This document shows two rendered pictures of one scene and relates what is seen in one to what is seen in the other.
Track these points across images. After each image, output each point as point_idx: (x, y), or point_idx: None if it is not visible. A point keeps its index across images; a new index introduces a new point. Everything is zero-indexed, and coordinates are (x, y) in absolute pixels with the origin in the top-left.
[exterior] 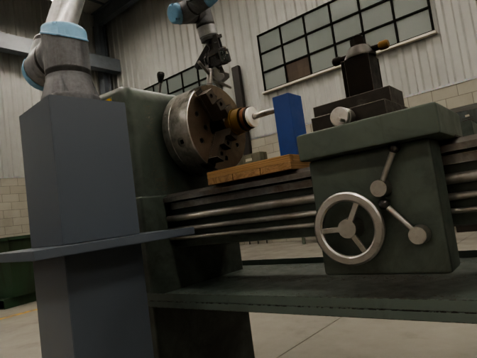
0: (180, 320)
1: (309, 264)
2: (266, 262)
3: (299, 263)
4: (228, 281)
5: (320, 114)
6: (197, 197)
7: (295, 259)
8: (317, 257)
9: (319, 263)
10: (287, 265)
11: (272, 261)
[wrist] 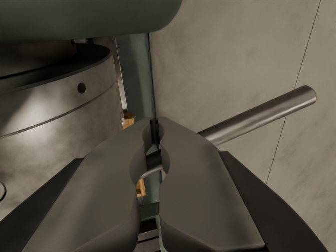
0: None
1: (146, 88)
2: (148, 35)
3: (150, 76)
4: None
5: None
6: None
7: (152, 72)
8: (154, 94)
9: (152, 94)
10: (143, 67)
11: (149, 43)
